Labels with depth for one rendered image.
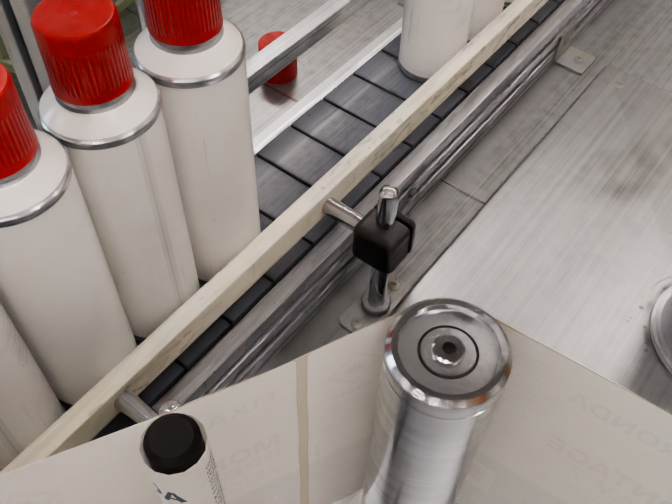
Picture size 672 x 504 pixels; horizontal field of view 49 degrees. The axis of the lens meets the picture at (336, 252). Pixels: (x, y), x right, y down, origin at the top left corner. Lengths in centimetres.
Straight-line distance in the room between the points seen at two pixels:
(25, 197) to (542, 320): 30
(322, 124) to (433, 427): 36
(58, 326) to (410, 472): 18
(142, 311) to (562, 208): 28
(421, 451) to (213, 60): 20
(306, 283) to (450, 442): 25
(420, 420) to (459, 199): 37
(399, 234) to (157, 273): 14
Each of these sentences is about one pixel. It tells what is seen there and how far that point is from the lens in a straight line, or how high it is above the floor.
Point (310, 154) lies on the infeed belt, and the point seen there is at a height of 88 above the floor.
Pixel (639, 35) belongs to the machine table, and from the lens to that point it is 79.
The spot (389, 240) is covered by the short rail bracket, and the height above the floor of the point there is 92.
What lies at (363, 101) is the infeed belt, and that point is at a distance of 58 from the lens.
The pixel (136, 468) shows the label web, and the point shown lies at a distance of 24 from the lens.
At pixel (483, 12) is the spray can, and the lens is 63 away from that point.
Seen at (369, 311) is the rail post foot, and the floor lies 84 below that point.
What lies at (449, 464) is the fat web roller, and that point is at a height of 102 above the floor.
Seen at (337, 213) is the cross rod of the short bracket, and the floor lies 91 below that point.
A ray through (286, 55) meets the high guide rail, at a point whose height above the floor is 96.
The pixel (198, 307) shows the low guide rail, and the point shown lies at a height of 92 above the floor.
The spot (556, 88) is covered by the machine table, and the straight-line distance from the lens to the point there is 70.
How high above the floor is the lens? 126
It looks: 52 degrees down
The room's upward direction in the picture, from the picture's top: 2 degrees clockwise
